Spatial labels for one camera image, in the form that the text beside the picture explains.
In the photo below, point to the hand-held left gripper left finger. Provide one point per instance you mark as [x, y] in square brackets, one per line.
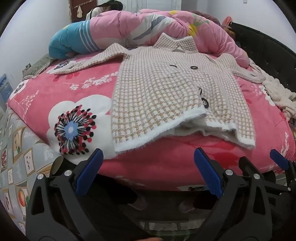
[89, 172]

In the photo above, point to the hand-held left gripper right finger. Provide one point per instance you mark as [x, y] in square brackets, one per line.
[208, 172]

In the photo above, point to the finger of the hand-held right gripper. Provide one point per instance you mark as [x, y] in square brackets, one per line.
[246, 165]
[278, 159]

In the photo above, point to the beige houndstooth coat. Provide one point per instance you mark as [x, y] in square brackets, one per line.
[161, 92]

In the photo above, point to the pink floral blanket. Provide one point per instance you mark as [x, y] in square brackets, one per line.
[185, 166]

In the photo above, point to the white fluffy garment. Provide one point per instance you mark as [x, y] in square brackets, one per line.
[277, 90]

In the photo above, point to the grey fruit print bedsheet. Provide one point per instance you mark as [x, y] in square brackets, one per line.
[20, 162]

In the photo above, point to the black padded headboard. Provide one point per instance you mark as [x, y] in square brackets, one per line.
[272, 48]

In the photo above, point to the grey folded cloth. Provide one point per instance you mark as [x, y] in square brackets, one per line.
[38, 66]

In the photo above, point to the blue packet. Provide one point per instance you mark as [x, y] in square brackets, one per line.
[4, 87]

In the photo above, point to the pink floral quilt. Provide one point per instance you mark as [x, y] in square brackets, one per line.
[129, 25]

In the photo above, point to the brown wooden door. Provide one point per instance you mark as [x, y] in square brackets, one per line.
[74, 5]

